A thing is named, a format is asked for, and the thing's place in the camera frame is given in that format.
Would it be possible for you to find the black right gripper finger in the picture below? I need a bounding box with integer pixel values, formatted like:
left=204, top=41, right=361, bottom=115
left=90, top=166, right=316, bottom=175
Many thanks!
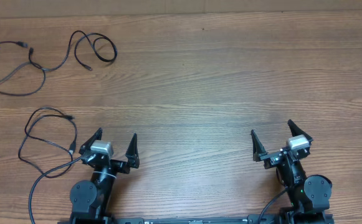
left=250, top=129, right=267, bottom=162
left=287, top=119, right=313, bottom=143

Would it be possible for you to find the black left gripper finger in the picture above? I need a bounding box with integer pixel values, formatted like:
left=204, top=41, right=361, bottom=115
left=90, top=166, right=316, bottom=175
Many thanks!
left=79, top=128, right=103, bottom=154
left=125, top=133, right=140, bottom=169

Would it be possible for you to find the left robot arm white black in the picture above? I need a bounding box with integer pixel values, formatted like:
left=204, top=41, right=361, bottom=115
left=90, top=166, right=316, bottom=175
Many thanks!
left=68, top=128, right=140, bottom=224

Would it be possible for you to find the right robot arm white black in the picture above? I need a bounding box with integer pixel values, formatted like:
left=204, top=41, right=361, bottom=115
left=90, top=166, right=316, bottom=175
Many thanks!
left=250, top=119, right=335, bottom=224

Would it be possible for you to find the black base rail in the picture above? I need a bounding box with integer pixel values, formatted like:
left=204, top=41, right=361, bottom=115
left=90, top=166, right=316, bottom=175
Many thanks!
left=57, top=213, right=334, bottom=224

